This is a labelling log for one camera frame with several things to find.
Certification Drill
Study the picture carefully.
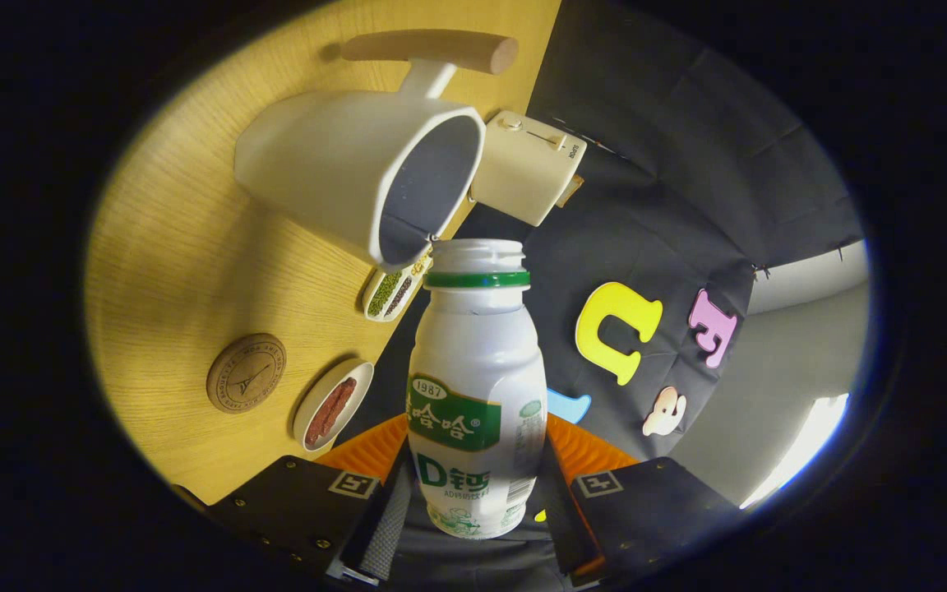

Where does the wooden table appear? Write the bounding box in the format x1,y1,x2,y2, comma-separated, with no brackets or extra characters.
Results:
83,0,563,506

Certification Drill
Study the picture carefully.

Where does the red-brown sausage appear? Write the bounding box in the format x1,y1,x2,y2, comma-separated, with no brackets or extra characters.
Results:
305,377,358,447

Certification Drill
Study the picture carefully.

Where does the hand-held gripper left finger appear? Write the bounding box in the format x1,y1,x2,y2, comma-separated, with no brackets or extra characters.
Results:
206,414,413,589

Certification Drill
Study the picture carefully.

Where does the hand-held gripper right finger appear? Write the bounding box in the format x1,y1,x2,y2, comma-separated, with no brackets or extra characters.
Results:
536,411,741,586

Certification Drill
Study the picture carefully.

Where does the white juice bottle green label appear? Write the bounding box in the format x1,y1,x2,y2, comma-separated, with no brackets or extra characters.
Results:
406,238,549,540

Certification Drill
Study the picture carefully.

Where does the cream white toaster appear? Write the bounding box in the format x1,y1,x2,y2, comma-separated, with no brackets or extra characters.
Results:
470,110,588,228

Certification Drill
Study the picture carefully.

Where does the small white divided dish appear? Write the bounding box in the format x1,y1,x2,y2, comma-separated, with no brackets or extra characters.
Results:
361,249,435,323

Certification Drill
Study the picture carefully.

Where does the round white plate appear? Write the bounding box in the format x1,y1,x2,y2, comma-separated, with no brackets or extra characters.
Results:
292,359,376,454

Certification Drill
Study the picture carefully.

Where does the round brown wooden coaster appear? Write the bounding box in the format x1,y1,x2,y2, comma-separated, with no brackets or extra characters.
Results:
206,333,288,414

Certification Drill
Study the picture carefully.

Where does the white cup wooden handle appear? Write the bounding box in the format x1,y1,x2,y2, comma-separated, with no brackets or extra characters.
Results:
233,30,520,274

